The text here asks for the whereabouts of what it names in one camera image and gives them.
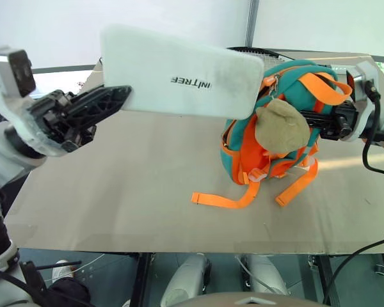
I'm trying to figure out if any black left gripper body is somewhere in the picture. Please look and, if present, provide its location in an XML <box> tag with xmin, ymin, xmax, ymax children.
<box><xmin>27</xmin><ymin>90</ymin><xmax>81</xmax><ymax>152</ymax></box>

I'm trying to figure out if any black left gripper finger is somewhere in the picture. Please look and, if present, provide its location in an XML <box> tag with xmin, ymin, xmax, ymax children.
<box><xmin>76</xmin><ymin>125</ymin><xmax>98</xmax><ymax>145</ymax></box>
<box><xmin>66</xmin><ymin>84</ymin><xmax>133</xmax><ymax>126</ymax></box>

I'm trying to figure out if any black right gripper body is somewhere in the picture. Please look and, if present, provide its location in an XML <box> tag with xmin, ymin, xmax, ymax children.
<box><xmin>319</xmin><ymin>101</ymin><xmax>360</xmax><ymax>141</ymax></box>

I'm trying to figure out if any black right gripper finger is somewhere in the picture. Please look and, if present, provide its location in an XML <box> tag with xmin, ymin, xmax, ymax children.
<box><xmin>299</xmin><ymin>109</ymin><xmax>336</xmax><ymax>120</ymax></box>
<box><xmin>307</xmin><ymin>120</ymin><xmax>339</xmax><ymax>131</ymax></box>

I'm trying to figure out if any orange and teal backpack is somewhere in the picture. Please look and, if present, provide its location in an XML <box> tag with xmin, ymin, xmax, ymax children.
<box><xmin>191</xmin><ymin>59</ymin><xmax>353</xmax><ymax>210</ymax></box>

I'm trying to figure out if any white box with black print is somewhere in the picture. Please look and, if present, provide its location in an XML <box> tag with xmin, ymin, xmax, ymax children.
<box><xmin>99</xmin><ymin>24</ymin><xmax>265</xmax><ymax>121</ymax></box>

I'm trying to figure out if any beige plush toy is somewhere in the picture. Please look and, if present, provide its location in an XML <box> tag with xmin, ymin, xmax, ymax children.
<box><xmin>255</xmin><ymin>99</ymin><xmax>311</xmax><ymax>155</ymax></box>

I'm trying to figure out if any white shoe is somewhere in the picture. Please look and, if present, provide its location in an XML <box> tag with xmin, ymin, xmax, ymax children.
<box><xmin>52</xmin><ymin>259</ymin><xmax>74</xmax><ymax>283</ymax></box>

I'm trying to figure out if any black table leg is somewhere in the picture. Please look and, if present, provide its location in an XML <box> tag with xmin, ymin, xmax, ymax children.
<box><xmin>307</xmin><ymin>255</ymin><xmax>342</xmax><ymax>307</ymax></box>
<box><xmin>132</xmin><ymin>252</ymin><xmax>156</xmax><ymax>307</ymax></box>

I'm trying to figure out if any silver right robot leg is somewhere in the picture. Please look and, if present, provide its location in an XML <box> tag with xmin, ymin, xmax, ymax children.
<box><xmin>239</xmin><ymin>254</ymin><xmax>289</xmax><ymax>297</ymax></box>

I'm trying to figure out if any silver robot leg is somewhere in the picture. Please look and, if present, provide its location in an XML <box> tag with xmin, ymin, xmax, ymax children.
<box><xmin>239</xmin><ymin>254</ymin><xmax>289</xmax><ymax>297</ymax></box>
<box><xmin>161</xmin><ymin>253</ymin><xmax>212</xmax><ymax>307</ymax></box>

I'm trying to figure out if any dark trouser leg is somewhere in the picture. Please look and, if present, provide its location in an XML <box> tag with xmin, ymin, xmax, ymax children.
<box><xmin>47</xmin><ymin>276</ymin><xmax>92</xmax><ymax>307</ymax></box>

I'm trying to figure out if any silver left robot leg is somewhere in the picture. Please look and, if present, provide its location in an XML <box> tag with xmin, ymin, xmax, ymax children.
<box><xmin>161</xmin><ymin>253</ymin><xmax>212</xmax><ymax>307</ymax></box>

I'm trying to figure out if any grey robot torso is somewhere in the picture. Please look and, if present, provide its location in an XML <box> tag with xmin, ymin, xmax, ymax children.
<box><xmin>178</xmin><ymin>291</ymin><xmax>321</xmax><ymax>307</ymax></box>

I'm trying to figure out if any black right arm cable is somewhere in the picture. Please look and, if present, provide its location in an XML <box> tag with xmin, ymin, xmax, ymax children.
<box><xmin>362</xmin><ymin>79</ymin><xmax>384</xmax><ymax>180</ymax></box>

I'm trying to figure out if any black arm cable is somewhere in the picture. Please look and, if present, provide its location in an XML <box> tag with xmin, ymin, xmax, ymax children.
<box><xmin>0</xmin><ymin>178</ymin><xmax>95</xmax><ymax>307</ymax></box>
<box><xmin>362</xmin><ymin>79</ymin><xmax>384</xmax><ymax>180</ymax></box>

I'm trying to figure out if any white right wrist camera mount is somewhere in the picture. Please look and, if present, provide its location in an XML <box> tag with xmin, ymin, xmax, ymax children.
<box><xmin>340</xmin><ymin>60</ymin><xmax>381</xmax><ymax>143</ymax></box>

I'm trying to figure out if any grey window frame post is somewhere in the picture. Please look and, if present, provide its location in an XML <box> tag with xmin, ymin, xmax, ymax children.
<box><xmin>244</xmin><ymin>0</ymin><xmax>256</xmax><ymax>49</ymax></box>

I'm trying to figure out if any thin white cable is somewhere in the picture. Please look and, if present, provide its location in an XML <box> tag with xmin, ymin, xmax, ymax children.
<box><xmin>72</xmin><ymin>253</ymin><xmax>140</xmax><ymax>274</ymax></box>

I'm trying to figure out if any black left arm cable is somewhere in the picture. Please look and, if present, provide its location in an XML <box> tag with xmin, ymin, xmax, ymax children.
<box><xmin>0</xmin><ymin>178</ymin><xmax>95</xmax><ymax>307</ymax></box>

